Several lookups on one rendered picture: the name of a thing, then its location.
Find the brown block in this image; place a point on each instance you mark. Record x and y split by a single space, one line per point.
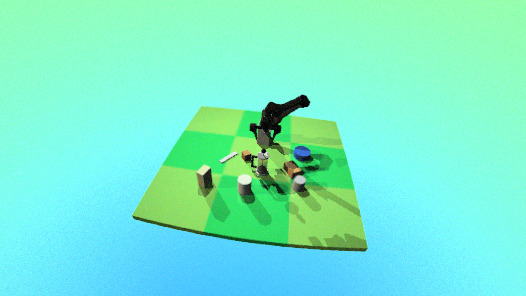
292 169

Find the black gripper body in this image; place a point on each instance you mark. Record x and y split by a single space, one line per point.
265 125

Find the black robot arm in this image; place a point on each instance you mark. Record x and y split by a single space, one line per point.
278 111

